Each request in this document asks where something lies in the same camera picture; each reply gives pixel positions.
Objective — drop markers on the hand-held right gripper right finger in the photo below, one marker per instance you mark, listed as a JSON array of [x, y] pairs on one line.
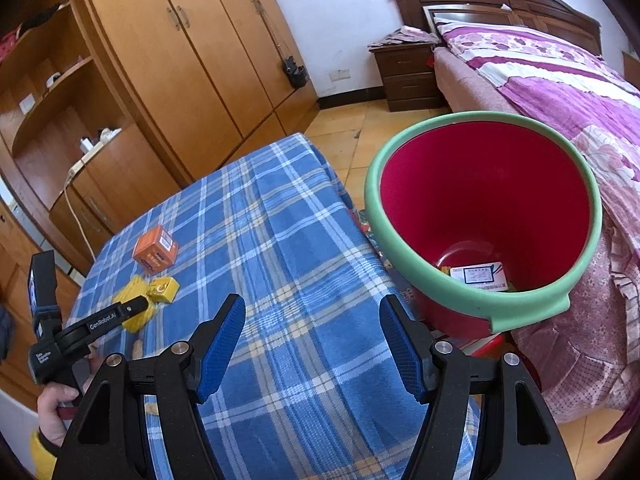
[[405, 355]]

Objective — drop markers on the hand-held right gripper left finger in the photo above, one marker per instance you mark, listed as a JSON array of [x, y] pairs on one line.
[[217, 355]]

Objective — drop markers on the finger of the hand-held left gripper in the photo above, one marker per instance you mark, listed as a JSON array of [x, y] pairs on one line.
[[134, 307]]

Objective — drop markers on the yellow foam fruit net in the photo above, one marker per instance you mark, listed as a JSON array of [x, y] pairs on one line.
[[132, 287]]

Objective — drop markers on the white medicine box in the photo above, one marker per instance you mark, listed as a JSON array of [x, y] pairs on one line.
[[477, 277]]

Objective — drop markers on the red bin with green rim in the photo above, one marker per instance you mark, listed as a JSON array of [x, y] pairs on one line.
[[475, 200]]

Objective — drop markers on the person's left forearm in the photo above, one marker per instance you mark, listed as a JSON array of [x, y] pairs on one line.
[[42, 460]]

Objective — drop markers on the person's left hand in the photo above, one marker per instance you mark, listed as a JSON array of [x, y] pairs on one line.
[[52, 412]]

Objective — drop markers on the small yellow box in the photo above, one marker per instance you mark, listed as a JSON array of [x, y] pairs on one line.
[[164, 290]]

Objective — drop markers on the wooden clip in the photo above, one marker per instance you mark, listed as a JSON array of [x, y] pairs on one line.
[[138, 350]]

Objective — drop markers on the orange cardboard box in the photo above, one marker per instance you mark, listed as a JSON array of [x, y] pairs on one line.
[[155, 250]]

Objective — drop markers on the red plastic object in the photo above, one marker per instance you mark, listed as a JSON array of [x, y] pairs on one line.
[[480, 347]]

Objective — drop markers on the low wooden cabinet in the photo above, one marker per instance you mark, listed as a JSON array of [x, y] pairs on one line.
[[125, 185]]

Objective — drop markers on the white power strip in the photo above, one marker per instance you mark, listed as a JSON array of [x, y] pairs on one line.
[[85, 160]]

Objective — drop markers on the bed with purple floral bedding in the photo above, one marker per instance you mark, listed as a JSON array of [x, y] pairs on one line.
[[575, 350]]

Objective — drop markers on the white charger plug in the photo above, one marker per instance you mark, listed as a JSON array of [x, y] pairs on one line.
[[86, 144]]

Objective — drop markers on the wooden open shelf unit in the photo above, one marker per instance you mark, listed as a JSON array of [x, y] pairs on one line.
[[50, 120]]

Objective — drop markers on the white tape roll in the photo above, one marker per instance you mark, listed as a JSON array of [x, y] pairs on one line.
[[52, 80]]

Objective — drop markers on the wooden wardrobe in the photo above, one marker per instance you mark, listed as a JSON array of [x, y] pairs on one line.
[[200, 60]]

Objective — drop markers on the dark wooden nightstand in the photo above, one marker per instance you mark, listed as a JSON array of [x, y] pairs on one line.
[[407, 80]]

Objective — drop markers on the bed with pink bedding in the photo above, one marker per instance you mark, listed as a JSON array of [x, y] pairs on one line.
[[550, 75]]

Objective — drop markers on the pink cloth on nightstand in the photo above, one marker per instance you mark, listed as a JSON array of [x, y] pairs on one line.
[[405, 37]]

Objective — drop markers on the dark wooden headboard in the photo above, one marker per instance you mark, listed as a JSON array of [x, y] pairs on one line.
[[500, 0]]

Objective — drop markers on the low white wall switch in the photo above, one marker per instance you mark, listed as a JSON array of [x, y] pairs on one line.
[[338, 76]]

